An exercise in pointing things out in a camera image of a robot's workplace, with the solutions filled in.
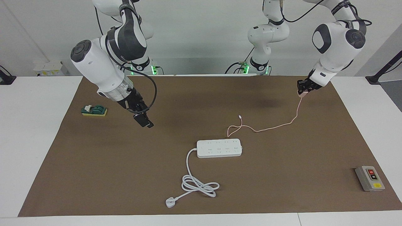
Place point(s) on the pink charger adapter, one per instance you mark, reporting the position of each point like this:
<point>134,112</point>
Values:
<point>301,93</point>

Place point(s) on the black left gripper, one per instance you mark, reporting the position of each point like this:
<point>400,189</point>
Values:
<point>312,82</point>

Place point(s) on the black stand foot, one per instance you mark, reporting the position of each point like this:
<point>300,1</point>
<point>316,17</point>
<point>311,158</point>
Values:
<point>6,79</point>

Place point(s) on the black angled stand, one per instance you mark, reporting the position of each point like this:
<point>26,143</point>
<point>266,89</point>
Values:
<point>377,77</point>

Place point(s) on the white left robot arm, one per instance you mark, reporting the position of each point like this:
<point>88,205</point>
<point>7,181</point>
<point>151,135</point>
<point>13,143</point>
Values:
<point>336,53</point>

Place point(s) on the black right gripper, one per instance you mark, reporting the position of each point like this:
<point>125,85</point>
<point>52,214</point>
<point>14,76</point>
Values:
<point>133,102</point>

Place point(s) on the white power strip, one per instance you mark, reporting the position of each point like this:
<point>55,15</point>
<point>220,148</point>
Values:
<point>216,150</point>

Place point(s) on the grey push-button switch box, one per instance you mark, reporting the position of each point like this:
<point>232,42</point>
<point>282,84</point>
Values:
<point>370,179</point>

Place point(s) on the white box with yellow labels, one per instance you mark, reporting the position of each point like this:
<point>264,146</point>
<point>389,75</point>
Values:
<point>48,68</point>

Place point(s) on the brown table mat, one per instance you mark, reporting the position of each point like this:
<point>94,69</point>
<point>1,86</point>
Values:
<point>125,157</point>

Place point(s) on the green knife switch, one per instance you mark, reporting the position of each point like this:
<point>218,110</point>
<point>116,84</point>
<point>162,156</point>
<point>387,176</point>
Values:
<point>95,110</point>

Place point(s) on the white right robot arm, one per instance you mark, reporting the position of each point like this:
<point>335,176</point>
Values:
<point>97,66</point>

